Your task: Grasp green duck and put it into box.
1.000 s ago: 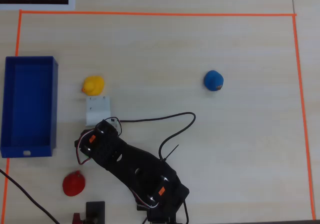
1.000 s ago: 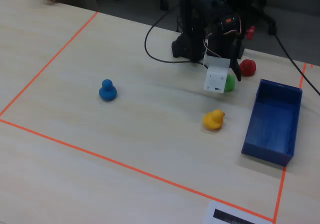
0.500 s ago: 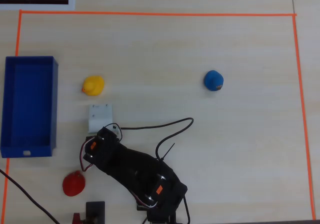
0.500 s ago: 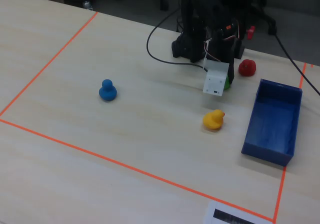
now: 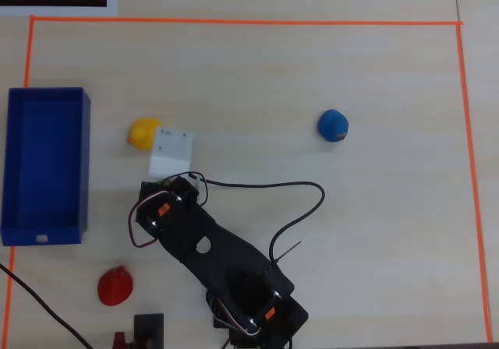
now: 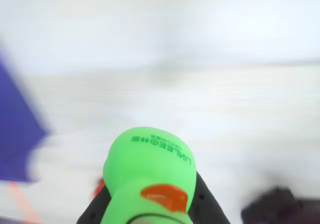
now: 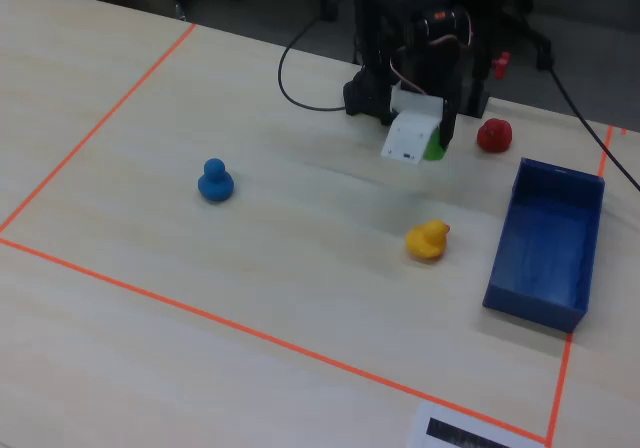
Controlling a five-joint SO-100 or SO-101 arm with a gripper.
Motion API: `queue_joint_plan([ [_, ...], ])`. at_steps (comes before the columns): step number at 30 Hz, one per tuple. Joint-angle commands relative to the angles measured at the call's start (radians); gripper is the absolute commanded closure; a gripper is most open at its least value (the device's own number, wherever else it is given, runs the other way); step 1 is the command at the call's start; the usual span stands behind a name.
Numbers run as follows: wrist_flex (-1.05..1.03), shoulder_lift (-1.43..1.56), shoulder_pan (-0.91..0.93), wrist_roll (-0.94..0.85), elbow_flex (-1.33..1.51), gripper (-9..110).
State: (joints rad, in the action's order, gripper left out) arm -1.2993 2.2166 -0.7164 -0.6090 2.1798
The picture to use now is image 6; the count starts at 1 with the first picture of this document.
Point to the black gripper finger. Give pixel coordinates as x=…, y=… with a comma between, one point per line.
x=206, y=206
x=96, y=210

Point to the green rubber duck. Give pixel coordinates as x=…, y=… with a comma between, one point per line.
x=150, y=164

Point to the blue plastic box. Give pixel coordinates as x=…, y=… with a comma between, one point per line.
x=17, y=134

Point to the black clamp block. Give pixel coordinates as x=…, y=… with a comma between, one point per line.
x=277, y=205

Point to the orange tape strip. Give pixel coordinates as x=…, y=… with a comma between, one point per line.
x=23, y=204

